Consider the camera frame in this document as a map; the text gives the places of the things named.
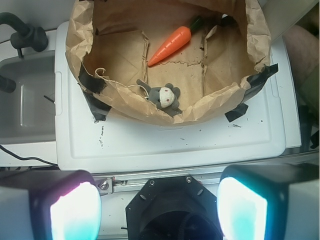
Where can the orange plastic carrot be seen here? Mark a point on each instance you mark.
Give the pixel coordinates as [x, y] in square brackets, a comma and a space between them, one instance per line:
[177, 39]

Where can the grey toy sink basin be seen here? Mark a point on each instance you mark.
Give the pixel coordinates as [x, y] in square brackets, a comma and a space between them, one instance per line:
[27, 115]

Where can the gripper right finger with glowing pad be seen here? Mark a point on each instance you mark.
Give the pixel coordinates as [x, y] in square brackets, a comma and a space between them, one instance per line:
[270, 202]

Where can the dark grey toy faucet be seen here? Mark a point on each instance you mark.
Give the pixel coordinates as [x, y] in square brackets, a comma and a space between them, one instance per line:
[26, 35]

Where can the aluminium rail with bracket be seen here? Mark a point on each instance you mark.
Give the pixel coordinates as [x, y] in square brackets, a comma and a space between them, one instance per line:
[131, 182]

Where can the crumpled brown paper bag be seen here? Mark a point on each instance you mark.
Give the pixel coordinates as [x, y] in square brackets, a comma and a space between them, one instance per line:
[226, 62]

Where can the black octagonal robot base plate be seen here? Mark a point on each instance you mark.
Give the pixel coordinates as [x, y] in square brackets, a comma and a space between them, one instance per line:
[173, 208]

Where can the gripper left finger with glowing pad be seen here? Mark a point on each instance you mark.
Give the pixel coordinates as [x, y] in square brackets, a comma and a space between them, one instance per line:
[49, 205]

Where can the grey plush mouse toy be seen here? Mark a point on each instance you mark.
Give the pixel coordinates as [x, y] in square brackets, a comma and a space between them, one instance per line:
[166, 98]

